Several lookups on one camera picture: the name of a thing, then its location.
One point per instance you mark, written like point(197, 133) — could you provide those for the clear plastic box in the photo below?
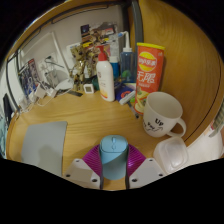
point(23, 102)

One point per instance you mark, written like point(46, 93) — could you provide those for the blue packet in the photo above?
point(122, 90)

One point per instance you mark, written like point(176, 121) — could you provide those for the white printed mug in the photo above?
point(161, 111)

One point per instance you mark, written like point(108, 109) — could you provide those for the teal cloth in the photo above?
point(2, 133)

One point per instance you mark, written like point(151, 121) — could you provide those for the grey mouse pad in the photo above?
point(43, 143)

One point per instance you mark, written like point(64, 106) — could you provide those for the white wall box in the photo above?
point(72, 48)

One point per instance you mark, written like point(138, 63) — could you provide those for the black hanging bag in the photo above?
point(7, 105)

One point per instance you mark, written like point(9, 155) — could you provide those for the white wall socket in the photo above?
point(51, 59)

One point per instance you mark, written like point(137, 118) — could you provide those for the wall pictures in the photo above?
point(98, 32)

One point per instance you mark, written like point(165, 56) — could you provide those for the white red-capped pump bottle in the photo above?
point(106, 80)

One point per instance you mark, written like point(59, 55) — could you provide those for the clear plastic food container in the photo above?
point(171, 155)

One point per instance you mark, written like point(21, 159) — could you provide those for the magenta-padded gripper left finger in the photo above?
point(80, 171)

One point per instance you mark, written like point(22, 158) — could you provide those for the large white charger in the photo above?
point(40, 90)

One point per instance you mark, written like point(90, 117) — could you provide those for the brown tree figurine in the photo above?
point(80, 65)

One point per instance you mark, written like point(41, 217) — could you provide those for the red chips can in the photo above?
point(150, 73)

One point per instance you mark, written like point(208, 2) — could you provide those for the black flat strip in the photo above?
point(75, 93)

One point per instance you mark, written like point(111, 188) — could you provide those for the white desk lamp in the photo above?
point(64, 84)

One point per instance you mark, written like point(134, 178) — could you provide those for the small white cube clock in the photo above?
point(88, 88)

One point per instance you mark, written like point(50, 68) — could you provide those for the blue model kit box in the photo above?
point(28, 78)

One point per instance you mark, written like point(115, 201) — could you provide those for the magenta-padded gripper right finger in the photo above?
point(146, 171)

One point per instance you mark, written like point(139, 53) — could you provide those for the dark green box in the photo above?
point(96, 84)

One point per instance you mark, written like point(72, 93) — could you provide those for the white power strip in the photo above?
point(51, 92)

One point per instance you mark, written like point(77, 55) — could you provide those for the light blue computer mouse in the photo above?
point(114, 156)

